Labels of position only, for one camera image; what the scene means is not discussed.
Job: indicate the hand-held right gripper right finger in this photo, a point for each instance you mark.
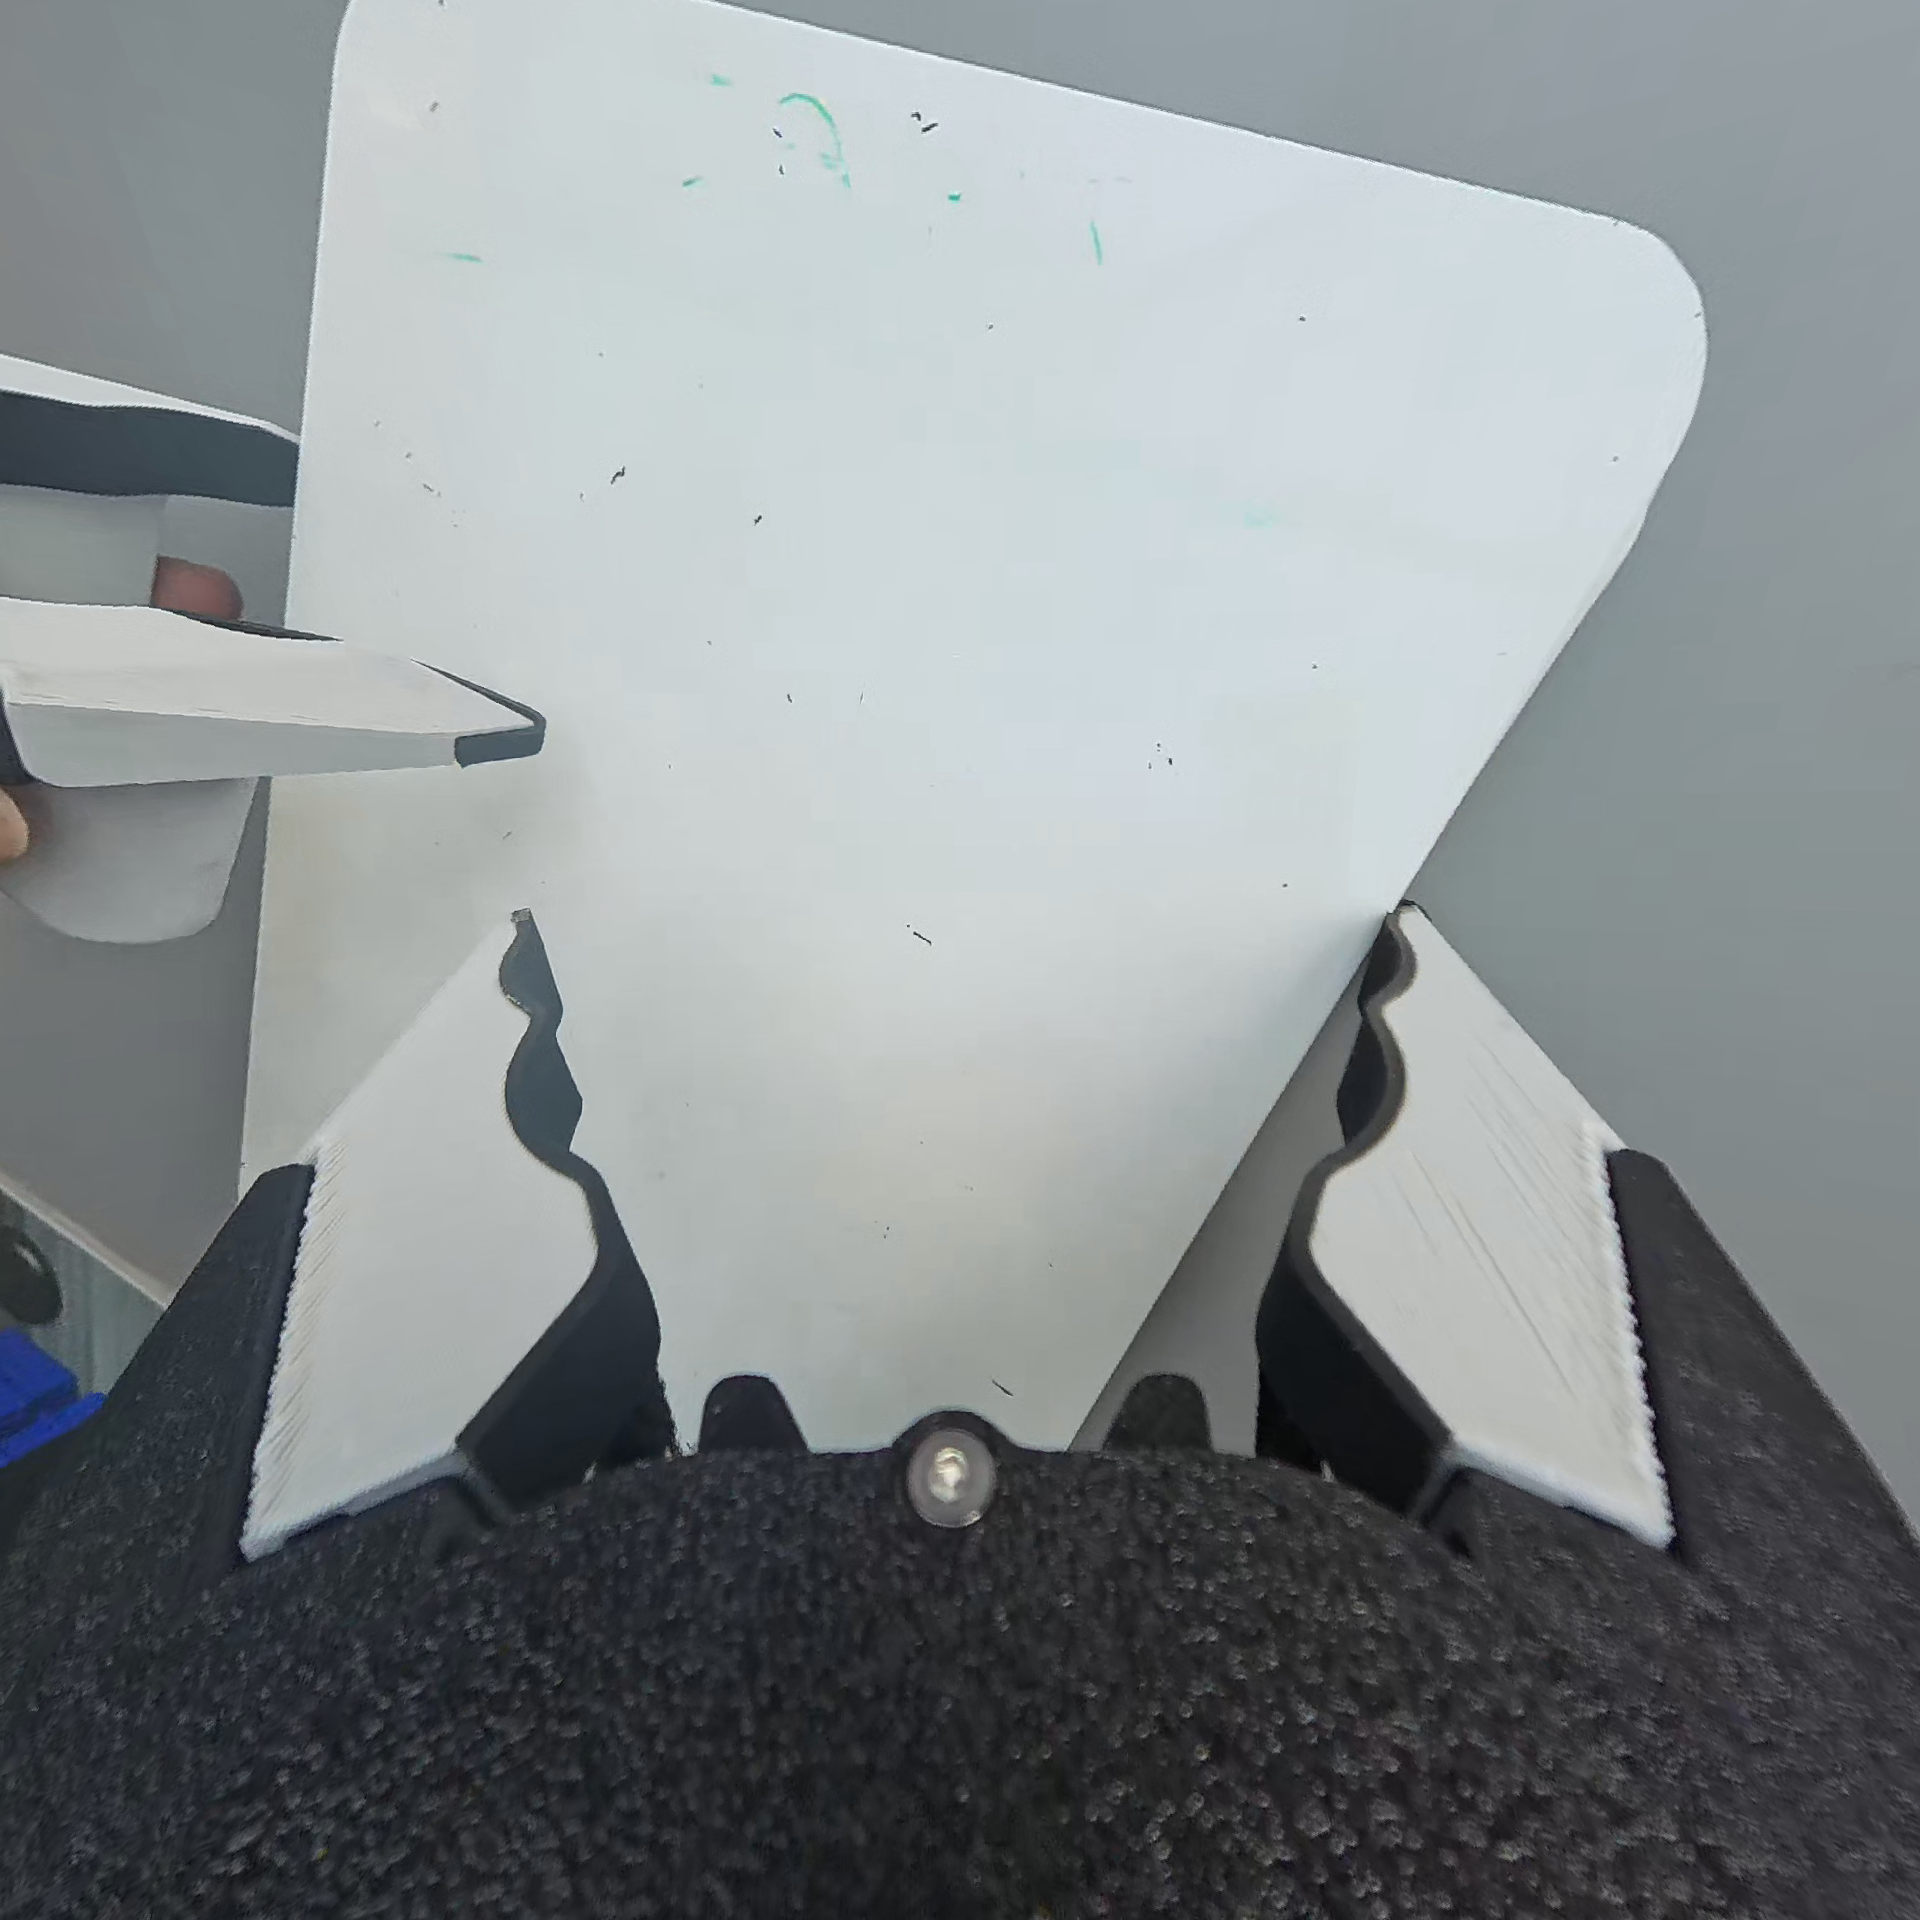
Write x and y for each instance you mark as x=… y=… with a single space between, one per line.
x=1499 y=1275

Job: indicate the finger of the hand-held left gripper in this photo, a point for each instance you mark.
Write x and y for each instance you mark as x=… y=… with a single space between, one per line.
x=75 y=555
x=224 y=705

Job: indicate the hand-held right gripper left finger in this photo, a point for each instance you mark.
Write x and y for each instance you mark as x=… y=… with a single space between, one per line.
x=421 y=1275

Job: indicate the white rounded board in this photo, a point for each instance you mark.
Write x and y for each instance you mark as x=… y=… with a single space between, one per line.
x=973 y=600

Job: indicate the person's left hand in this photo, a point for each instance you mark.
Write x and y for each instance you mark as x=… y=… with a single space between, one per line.
x=197 y=589

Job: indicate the black round caster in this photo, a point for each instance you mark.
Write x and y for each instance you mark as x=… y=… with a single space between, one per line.
x=23 y=1275

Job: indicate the blue plastic crate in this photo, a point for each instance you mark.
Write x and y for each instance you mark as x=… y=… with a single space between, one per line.
x=36 y=1395

